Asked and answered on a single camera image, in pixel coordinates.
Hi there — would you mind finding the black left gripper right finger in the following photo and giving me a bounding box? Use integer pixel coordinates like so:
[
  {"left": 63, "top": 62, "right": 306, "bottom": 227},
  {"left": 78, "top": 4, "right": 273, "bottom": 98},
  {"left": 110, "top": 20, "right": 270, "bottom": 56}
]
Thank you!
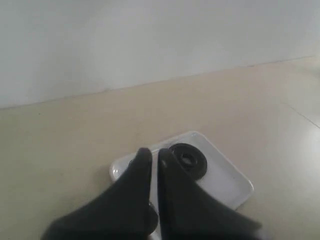
[{"left": 157, "top": 148, "right": 262, "bottom": 240}]

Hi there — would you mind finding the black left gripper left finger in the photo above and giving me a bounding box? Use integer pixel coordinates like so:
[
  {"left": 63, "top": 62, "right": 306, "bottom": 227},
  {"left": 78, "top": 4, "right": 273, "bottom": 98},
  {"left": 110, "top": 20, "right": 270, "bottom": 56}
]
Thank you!
[{"left": 42, "top": 148, "right": 158, "bottom": 240}]

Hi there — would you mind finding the black weight plate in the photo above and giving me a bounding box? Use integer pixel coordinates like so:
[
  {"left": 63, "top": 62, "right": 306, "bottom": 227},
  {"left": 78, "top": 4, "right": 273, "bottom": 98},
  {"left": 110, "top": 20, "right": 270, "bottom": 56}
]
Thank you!
[{"left": 169, "top": 143, "right": 208, "bottom": 181}]

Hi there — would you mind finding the white plastic tray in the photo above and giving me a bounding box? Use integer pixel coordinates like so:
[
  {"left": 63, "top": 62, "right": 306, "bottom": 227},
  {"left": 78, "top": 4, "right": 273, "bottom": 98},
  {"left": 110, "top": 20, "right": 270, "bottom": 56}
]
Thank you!
[{"left": 109, "top": 130, "right": 255, "bottom": 240}]

